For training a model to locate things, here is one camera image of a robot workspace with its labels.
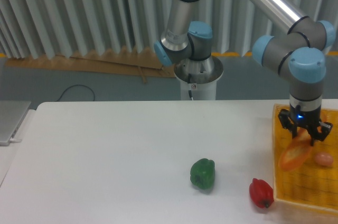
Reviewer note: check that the red bell pepper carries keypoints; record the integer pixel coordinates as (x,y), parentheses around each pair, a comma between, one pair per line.
(261,193)

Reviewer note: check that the grey pleated curtain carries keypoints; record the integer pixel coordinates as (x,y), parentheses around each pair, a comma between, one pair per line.
(51,27)

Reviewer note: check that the green bell pepper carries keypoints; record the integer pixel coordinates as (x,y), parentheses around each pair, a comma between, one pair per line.
(202,174)

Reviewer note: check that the brown cardboard sheet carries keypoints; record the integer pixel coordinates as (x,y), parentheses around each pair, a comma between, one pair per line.
(144,64)

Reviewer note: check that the orange baguette bread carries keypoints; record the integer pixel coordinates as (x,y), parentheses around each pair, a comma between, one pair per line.
(299,152)

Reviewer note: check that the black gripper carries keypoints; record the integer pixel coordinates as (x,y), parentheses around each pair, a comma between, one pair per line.
(292,119)

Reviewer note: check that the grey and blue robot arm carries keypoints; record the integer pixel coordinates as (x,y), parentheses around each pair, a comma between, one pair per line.
(297,58)

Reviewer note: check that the yellow wicker basket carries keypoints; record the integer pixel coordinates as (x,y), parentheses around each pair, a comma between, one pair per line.
(311,185)

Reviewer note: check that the silver laptop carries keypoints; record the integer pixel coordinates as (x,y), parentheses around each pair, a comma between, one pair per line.
(12,115)

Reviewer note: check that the brown egg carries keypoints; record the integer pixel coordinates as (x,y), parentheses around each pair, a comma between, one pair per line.
(323,159)

